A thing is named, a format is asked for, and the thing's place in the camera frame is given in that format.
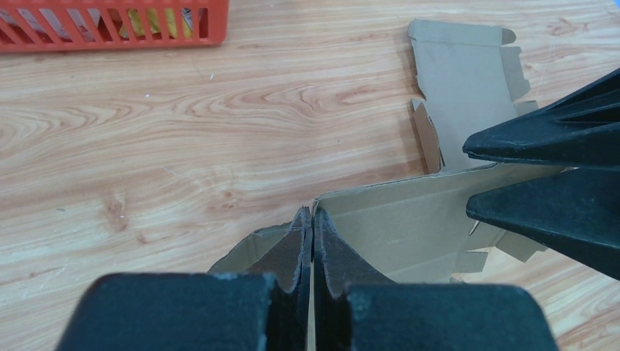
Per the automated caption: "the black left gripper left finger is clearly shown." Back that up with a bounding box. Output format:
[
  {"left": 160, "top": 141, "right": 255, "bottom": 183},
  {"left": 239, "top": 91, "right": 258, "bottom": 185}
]
[{"left": 57, "top": 207, "right": 313, "bottom": 350}]

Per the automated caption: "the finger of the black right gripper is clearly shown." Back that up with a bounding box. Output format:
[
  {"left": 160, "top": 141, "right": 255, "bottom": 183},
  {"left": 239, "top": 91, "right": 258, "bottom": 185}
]
[
  {"left": 463, "top": 70, "right": 619, "bottom": 170},
  {"left": 466, "top": 169, "right": 619, "bottom": 279}
]

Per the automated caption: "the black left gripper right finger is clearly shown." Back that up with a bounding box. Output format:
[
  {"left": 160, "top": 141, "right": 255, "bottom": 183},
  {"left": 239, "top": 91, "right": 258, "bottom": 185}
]
[{"left": 313, "top": 209, "right": 557, "bottom": 350}]

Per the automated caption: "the brown cardboard box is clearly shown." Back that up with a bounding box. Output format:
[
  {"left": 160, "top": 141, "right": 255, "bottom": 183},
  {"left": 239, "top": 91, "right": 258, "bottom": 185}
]
[{"left": 211, "top": 164, "right": 558, "bottom": 304}]

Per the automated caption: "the red plastic shopping basket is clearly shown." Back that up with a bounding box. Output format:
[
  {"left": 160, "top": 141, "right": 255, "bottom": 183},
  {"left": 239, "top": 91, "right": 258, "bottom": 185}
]
[{"left": 1, "top": 1, "right": 230, "bottom": 53}]

